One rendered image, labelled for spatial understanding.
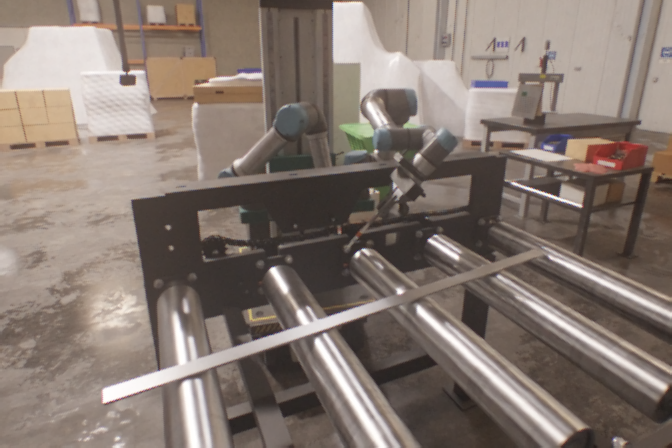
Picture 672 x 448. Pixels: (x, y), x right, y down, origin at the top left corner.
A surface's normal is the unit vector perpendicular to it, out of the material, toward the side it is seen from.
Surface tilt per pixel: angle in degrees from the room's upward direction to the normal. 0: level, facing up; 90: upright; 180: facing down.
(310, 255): 90
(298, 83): 90
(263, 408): 0
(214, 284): 90
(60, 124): 90
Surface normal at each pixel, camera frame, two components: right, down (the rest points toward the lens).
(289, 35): 0.28, 0.29
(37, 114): 0.49, 0.27
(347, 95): -0.09, 0.31
